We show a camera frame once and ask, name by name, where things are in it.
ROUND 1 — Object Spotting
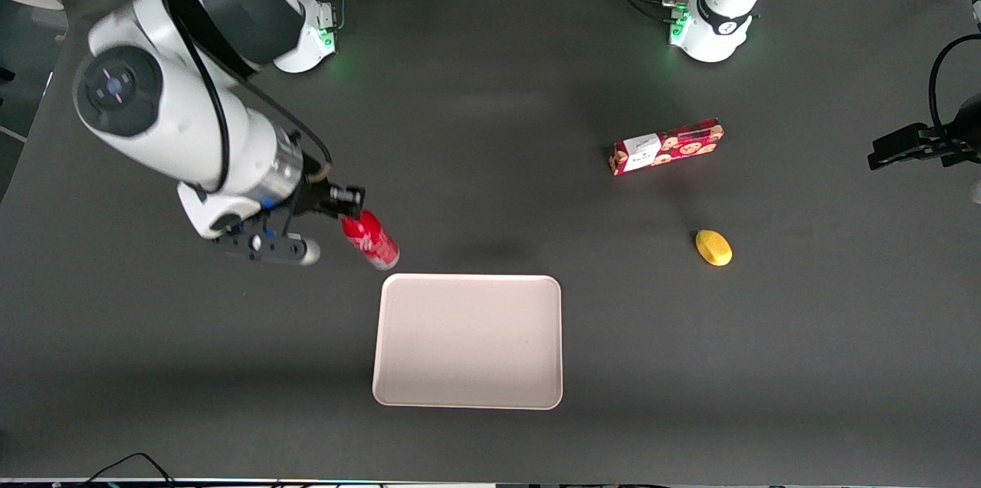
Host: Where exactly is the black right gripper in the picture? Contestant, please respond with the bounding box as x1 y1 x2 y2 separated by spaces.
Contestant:
285 173 367 223

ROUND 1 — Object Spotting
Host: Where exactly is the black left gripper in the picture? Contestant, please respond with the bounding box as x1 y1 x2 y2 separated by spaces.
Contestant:
868 123 981 172

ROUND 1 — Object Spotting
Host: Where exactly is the red coke bottle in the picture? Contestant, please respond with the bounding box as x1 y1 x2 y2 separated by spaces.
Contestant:
340 208 402 272

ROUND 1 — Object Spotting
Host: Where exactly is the pale pink rectangular tray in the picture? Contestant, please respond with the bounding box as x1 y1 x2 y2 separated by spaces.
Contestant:
372 273 564 411

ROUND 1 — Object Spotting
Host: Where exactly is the yellow lemon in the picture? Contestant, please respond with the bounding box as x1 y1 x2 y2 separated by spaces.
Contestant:
695 228 733 267

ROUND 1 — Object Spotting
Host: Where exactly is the red cookie box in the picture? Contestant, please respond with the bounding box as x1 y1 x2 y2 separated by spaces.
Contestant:
609 117 725 177

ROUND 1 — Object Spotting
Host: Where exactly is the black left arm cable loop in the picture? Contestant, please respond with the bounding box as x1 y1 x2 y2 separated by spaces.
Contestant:
928 34 981 140

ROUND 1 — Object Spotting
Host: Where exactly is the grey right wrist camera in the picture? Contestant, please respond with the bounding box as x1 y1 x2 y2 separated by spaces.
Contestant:
210 221 323 267

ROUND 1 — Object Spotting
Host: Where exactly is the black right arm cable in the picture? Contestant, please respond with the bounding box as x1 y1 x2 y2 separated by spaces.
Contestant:
157 0 335 195

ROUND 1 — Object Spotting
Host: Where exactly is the black table edge cable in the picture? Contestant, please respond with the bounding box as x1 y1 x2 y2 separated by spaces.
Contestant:
75 452 179 488

